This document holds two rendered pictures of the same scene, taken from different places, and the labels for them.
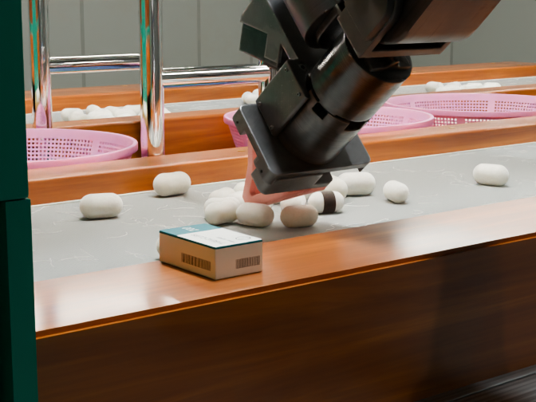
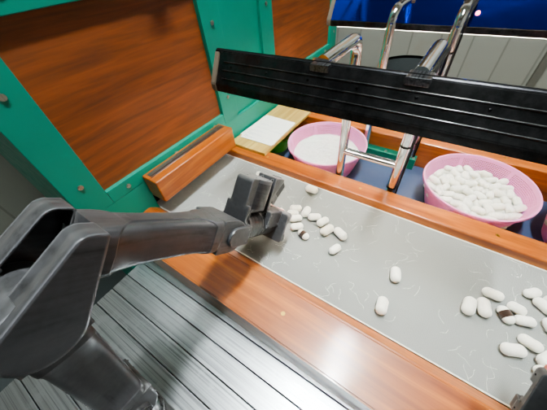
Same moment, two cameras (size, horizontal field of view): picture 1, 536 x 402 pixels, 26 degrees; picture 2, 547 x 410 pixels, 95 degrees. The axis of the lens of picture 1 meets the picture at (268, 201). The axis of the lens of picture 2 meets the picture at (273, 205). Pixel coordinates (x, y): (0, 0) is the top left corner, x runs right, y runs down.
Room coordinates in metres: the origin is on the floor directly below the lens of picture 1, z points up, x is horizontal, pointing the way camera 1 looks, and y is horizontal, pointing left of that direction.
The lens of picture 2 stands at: (0.83, -0.40, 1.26)
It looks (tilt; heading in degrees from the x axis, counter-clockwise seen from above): 47 degrees down; 77
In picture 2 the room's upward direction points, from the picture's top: 7 degrees counter-clockwise
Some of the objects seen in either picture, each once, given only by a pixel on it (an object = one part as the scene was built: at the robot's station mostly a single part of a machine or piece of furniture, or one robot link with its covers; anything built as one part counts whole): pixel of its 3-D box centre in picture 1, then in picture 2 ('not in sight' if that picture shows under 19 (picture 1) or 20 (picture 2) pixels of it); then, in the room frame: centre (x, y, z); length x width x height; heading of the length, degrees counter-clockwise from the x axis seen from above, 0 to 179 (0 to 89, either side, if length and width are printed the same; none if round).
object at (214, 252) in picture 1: (210, 250); not in sight; (0.68, 0.04, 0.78); 0.06 x 0.04 x 0.02; 38
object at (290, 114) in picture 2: not in sight; (273, 126); (1.06, 0.44, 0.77); 0.33 x 0.15 x 0.01; 38
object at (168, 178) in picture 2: not in sight; (194, 159); (0.77, 0.27, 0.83); 0.30 x 0.06 x 0.07; 38
